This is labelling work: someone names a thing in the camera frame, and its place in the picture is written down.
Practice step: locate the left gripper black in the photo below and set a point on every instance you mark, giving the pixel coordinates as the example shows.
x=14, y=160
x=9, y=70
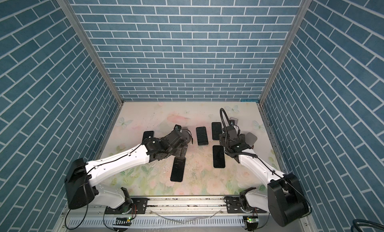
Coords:
x=180, y=153

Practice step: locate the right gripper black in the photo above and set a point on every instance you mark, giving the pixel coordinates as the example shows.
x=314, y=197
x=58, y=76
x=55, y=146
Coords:
x=222, y=139

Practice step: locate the black phone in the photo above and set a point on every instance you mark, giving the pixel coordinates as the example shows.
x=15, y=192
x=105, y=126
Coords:
x=216, y=130
x=218, y=157

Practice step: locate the teal phone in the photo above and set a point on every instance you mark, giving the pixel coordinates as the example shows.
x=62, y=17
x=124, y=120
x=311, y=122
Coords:
x=147, y=135
x=202, y=136

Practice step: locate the purple phone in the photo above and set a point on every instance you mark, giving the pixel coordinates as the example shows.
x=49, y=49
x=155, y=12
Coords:
x=178, y=169

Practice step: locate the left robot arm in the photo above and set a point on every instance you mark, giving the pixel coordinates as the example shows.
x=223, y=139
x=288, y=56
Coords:
x=83, y=180

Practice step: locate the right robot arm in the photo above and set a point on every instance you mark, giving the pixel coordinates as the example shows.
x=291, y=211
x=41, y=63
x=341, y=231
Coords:
x=283, y=198

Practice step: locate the dark grey stand back right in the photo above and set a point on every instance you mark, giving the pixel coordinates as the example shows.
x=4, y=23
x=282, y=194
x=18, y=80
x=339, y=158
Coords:
x=250, y=139

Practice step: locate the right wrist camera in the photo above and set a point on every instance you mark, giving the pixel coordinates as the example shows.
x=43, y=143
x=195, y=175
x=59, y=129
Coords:
x=230, y=133

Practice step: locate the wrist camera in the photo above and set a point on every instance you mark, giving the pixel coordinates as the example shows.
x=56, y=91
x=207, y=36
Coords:
x=230, y=133
x=178, y=127

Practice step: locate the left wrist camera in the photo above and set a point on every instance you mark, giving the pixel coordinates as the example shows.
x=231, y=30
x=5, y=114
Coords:
x=178, y=127

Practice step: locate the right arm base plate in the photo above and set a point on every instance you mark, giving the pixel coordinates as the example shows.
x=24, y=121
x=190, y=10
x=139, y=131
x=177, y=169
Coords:
x=237, y=205

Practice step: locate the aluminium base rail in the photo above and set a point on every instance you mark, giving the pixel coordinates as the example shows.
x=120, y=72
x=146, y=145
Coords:
x=194, y=204

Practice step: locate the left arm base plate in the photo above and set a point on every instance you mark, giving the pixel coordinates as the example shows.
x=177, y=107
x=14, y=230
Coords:
x=138, y=206

